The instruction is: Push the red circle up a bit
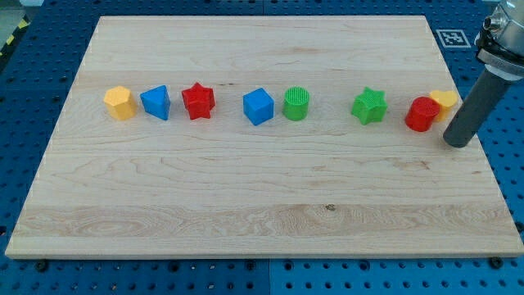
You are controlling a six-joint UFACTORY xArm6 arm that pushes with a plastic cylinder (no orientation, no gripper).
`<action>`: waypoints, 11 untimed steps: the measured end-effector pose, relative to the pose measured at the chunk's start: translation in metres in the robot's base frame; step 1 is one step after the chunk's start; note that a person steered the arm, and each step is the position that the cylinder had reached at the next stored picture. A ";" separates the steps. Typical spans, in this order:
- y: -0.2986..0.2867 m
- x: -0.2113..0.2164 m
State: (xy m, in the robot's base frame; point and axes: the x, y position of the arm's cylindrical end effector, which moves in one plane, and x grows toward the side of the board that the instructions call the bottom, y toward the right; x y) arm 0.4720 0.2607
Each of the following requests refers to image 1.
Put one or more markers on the red cylinder block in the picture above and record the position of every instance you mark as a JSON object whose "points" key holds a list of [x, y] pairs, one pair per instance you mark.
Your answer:
{"points": [[421, 114]]}

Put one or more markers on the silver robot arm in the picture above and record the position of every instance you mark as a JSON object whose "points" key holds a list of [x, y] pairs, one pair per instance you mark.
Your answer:
{"points": [[500, 40]]}

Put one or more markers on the blue cube block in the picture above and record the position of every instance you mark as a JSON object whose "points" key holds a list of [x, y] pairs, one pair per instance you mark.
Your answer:
{"points": [[258, 106]]}

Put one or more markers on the green cylinder block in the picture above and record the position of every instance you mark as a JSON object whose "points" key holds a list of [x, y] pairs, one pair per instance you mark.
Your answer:
{"points": [[296, 103]]}

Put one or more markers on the light wooden board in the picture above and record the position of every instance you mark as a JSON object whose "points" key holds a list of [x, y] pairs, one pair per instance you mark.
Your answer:
{"points": [[324, 186]]}

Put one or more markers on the red star block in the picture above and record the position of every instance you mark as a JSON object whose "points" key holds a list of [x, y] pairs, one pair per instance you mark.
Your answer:
{"points": [[198, 101]]}

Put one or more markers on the blue triangle block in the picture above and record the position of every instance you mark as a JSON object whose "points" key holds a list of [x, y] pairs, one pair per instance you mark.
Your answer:
{"points": [[156, 102]]}

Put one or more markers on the green star block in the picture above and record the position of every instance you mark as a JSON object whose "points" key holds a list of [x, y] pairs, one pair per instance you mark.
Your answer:
{"points": [[370, 106]]}

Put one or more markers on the yellow hexagon block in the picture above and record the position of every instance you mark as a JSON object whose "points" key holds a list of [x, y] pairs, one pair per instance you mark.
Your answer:
{"points": [[120, 103]]}

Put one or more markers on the yellow heart block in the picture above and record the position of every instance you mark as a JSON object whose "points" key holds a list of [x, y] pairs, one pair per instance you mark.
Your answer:
{"points": [[446, 100]]}

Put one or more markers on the white fiducial marker tag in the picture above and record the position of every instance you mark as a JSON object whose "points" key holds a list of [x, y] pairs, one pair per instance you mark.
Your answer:
{"points": [[453, 38]]}

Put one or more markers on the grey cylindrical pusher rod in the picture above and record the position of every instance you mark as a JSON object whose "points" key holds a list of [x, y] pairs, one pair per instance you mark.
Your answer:
{"points": [[485, 94]]}

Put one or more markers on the black bolt front left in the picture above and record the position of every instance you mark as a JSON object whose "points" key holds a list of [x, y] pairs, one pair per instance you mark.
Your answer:
{"points": [[41, 266]]}

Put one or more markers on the black bolt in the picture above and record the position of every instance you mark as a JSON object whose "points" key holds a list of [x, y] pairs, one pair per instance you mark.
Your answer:
{"points": [[41, 266], [496, 262]]}

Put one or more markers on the black bolt front right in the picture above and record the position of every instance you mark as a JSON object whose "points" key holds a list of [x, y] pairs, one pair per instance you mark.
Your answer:
{"points": [[496, 262]]}

